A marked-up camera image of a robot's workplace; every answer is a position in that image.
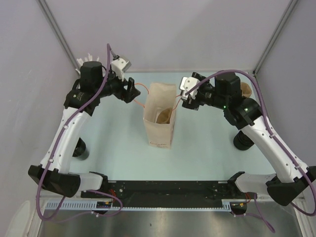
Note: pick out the aluminium frame post right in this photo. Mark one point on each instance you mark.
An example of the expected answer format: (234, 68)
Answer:
(275, 35)

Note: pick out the black coffee cup left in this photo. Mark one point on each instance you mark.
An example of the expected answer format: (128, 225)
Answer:
(81, 152)

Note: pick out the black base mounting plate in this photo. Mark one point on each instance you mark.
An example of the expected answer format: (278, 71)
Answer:
(173, 194)

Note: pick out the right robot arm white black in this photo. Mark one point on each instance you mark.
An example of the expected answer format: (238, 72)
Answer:
(292, 176)

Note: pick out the white paper takeout bag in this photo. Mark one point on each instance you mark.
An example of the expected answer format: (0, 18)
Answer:
(160, 96)

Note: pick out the aluminium frame post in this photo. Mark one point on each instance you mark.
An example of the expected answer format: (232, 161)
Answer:
(48, 14)
(275, 35)

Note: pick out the aluminium frame post left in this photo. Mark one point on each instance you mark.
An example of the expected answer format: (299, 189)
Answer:
(48, 14)

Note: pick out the wrist camera silver white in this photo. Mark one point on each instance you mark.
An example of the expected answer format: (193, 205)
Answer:
(120, 66)
(186, 85)

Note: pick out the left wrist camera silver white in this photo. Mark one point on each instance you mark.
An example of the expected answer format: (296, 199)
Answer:
(120, 66)

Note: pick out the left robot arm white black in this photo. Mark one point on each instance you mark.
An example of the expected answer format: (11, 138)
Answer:
(95, 82)

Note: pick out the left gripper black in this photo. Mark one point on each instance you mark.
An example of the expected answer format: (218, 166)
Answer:
(127, 95)

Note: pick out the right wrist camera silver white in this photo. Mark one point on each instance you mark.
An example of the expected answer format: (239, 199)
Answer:
(186, 85)

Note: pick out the brown pulp cup carrier stack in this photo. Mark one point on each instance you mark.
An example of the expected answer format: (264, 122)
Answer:
(245, 89)

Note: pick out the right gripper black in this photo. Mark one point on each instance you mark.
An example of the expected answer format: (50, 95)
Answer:
(192, 103)

